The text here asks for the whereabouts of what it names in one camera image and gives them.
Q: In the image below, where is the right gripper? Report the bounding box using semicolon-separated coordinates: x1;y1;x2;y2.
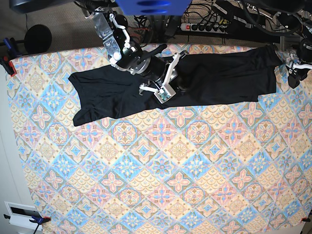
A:
137;51;188;95

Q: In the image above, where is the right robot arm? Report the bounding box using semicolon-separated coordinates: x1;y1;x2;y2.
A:
74;0;187;103

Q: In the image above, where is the white power strip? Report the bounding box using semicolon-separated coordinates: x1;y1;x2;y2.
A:
180;23;228;34

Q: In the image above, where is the black round stool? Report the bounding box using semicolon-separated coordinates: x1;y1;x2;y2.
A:
24;24;52;54

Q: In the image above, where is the white floor vent box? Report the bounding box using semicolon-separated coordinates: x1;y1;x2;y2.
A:
4;201;40;231

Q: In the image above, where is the patterned tablecloth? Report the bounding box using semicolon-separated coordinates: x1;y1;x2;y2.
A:
6;48;312;234

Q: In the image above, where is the blue orange clamp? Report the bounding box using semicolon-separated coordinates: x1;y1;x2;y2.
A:
0;38;17;77
3;214;51;234

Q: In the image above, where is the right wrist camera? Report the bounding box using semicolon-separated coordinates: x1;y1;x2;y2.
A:
154;84;176;104

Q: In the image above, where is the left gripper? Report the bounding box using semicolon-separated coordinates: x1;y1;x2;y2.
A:
286;51;312;88

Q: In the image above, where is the blue orange clamp upper left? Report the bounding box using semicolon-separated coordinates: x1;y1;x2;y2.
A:
0;38;17;77

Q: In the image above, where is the black t-shirt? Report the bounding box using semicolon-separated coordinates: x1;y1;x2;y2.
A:
69;46;282;126

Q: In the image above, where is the orange clamp lower right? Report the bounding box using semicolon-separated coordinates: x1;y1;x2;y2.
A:
301;217;311;222

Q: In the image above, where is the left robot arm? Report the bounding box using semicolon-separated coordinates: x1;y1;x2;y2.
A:
239;0;312;89

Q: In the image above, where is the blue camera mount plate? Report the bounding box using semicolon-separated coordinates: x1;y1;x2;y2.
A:
116;0;192;16

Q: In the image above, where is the blue orange clamp lower left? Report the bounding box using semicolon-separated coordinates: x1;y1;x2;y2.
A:
3;214;51;234

